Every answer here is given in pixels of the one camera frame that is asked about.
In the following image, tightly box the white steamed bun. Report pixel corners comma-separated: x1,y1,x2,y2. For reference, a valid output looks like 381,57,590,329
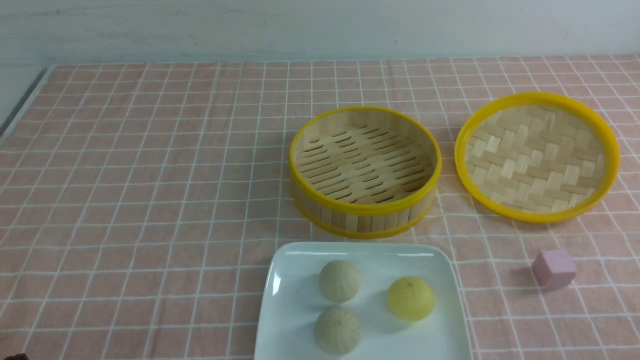
313,306,362,357
318,260,361,303

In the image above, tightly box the yellow steamed bun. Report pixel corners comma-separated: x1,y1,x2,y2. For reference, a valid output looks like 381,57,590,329
386,276,435,322

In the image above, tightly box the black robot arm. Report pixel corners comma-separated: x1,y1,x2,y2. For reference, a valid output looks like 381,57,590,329
3,353,29,360

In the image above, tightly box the white square plate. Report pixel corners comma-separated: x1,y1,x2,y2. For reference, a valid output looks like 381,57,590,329
254,241,474,360

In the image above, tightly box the bamboo steamer basket yellow rim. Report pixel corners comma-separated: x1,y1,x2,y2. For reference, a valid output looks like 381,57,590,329
288,105,442,239

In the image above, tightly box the pink checkered tablecloth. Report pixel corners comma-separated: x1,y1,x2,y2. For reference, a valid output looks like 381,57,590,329
0,55,639,360

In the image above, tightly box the woven bamboo steamer lid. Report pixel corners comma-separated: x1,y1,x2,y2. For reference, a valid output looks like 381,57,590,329
454,92,621,224

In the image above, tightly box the pink cube block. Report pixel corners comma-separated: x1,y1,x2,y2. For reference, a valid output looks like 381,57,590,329
531,248,578,290

